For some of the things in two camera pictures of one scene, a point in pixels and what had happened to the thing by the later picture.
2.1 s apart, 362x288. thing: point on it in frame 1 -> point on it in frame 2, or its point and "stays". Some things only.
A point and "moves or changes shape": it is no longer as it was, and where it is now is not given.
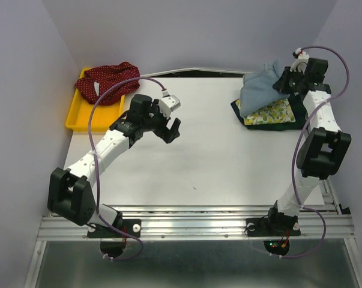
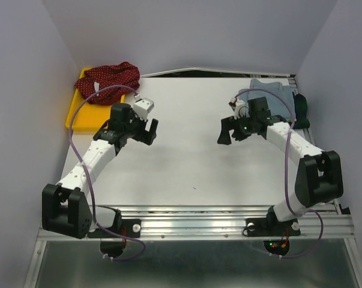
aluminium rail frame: x=320 y=223 stays
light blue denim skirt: x=257 y=89 moves or changes shape
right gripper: x=280 y=84 -> x=227 y=123
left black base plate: x=114 y=248 stays
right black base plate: x=274 y=227 stays
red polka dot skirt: x=96 y=80 stays
